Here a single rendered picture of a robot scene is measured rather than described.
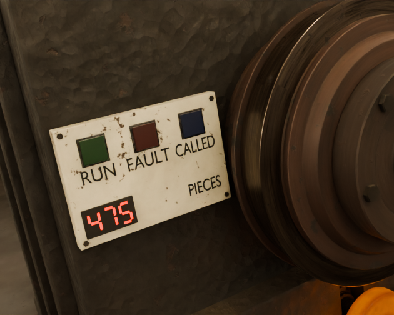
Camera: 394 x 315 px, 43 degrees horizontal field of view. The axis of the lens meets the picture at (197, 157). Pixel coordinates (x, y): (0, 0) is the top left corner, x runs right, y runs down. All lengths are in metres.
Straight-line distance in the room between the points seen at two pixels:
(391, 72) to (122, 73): 0.37
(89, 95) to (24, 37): 0.12
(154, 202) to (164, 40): 0.25
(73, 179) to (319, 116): 0.35
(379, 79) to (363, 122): 0.07
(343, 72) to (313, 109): 0.07
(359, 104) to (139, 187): 0.34
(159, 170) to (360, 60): 0.33
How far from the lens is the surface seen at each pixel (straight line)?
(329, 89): 0.72
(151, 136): 0.75
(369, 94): 0.71
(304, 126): 0.71
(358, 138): 0.69
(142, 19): 0.76
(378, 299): 0.98
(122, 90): 0.75
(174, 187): 0.78
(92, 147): 0.72
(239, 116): 0.74
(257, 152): 0.69
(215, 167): 0.81
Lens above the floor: 1.35
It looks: 15 degrees down
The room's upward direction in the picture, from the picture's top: 10 degrees counter-clockwise
